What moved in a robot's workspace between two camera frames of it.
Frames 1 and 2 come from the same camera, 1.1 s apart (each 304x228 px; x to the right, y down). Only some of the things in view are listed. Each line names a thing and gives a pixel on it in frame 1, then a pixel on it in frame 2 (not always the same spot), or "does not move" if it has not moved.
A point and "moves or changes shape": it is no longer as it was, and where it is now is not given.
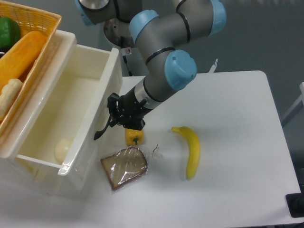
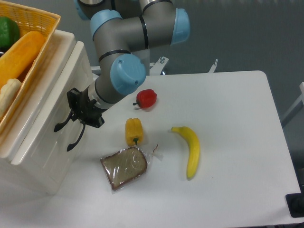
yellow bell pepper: (134, 137) does not move
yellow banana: (194, 154) does not move
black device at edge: (295, 202) does not move
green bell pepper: (10, 33) does not move
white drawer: (52, 142) moves or changes shape
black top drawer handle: (99, 133) → (59, 125)
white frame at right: (296, 108) does not move
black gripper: (131, 111) → (83, 108)
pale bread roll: (9, 92) does not move
